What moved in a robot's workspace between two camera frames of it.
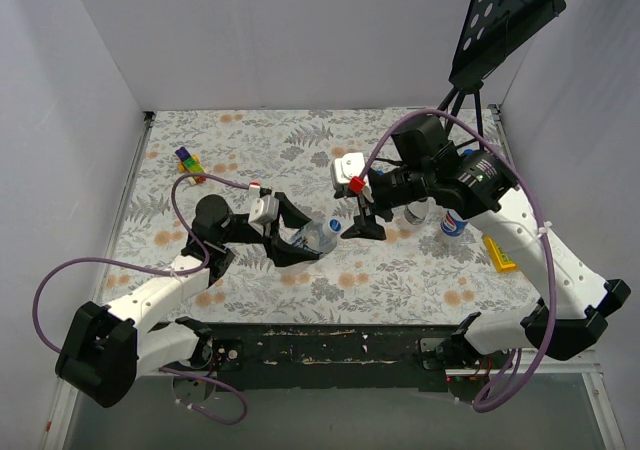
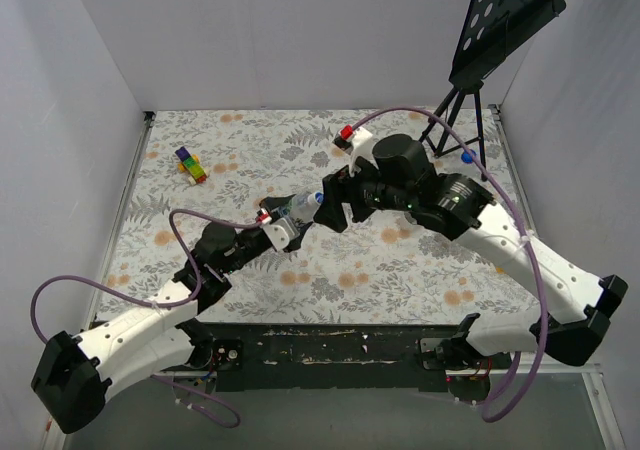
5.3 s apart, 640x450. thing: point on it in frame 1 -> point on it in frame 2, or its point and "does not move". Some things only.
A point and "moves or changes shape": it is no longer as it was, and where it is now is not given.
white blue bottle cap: (335, 225) moves or changes shape
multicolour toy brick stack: (190, 164) does not move
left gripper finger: (292, 216) -> (275, 201)
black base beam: (332, 356) does not move
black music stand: (506, 6) does not move
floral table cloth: (243, 202) does not move
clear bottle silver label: (318, 236) -> (300, 208)
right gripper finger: (365, 226) -> (331, 215)
